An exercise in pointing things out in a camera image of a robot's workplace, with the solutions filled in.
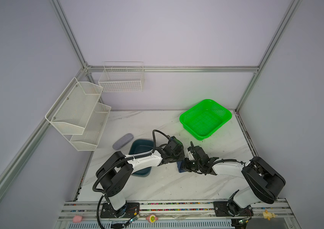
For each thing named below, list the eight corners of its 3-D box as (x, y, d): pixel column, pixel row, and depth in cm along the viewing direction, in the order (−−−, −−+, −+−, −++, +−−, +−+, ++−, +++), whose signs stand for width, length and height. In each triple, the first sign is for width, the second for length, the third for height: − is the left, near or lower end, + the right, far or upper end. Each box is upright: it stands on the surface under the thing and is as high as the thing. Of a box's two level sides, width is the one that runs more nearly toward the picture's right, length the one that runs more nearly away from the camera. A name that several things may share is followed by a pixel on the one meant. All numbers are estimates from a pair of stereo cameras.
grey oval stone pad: (112, 147, 99) (111, 145, 97) (130, 133, 107) (129, 131, 105) (116, 152, 97) (115, 150, 95) (134, 137, 105) (134, 135, 103)
